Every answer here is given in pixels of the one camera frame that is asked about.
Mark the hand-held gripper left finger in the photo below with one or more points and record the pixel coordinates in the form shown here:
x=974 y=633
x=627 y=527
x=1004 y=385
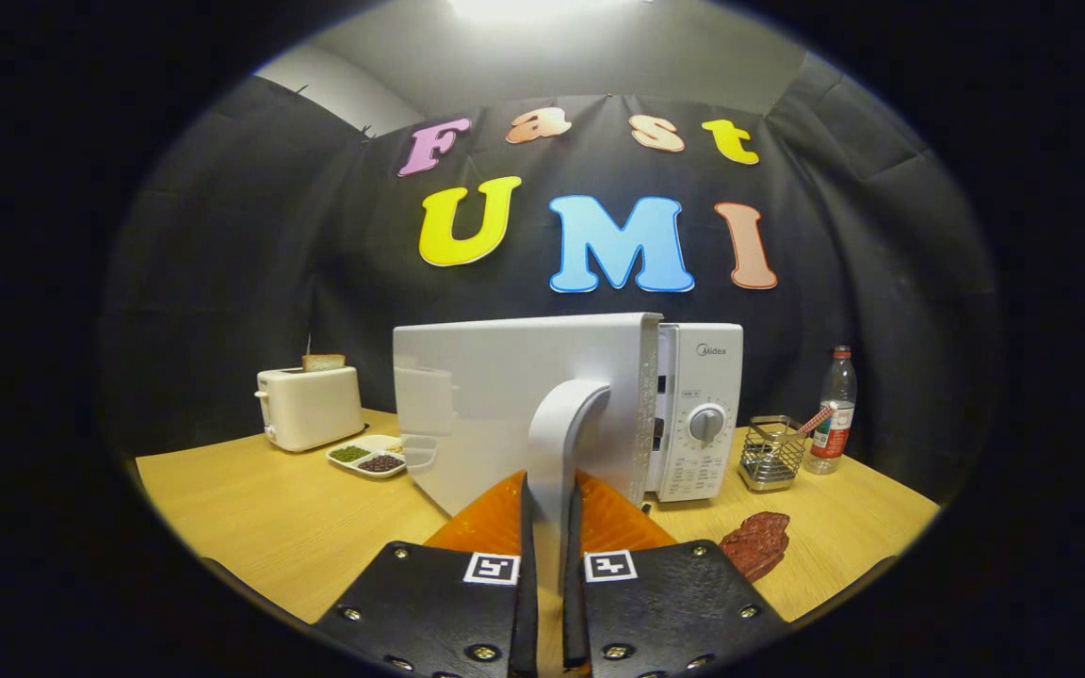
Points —
x=528 y=603

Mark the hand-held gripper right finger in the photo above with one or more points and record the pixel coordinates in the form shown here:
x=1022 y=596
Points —
x=573 y=612

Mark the brown grilled meat piece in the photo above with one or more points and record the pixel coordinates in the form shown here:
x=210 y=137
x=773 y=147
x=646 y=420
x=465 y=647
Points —
x=754 y=546

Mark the white toaster oven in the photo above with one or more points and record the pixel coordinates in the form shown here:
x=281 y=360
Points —
x=505 y=395

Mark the white bread toaster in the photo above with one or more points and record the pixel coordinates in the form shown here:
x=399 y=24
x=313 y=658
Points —
x=312 y=410

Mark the white divided dish with beans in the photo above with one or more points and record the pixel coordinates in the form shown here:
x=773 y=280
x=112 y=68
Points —
x=368 y=457

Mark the red checked straw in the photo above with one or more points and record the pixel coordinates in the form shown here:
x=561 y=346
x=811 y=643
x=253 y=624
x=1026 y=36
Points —
x=816 y=420

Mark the toasted bread slice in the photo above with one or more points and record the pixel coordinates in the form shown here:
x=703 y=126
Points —
x=324 y=363

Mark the clear plastic bottle red label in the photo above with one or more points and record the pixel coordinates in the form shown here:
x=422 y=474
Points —
x=842 y=386

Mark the bright ceiling light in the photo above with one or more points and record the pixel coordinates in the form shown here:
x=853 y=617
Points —
x=514 y=8

